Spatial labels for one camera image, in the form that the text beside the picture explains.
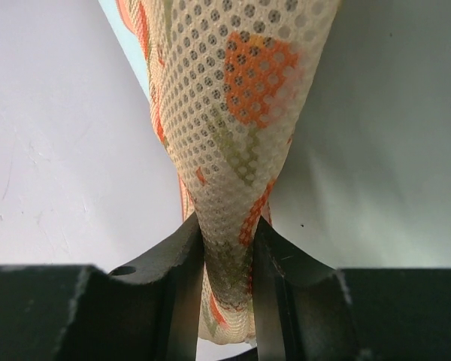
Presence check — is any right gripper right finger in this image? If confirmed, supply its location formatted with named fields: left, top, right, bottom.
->
left=253, top=220, right=451, bottom=360

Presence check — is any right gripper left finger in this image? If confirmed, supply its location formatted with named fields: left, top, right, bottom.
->
left=0, top=216, right=204, bottom=360

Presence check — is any pink patterned laundry bag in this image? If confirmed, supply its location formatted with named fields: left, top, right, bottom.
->
left=117, top=1, right=340, bottom=345

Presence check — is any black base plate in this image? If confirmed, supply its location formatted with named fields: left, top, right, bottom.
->
left=195, top=338, right=258, bottom=361

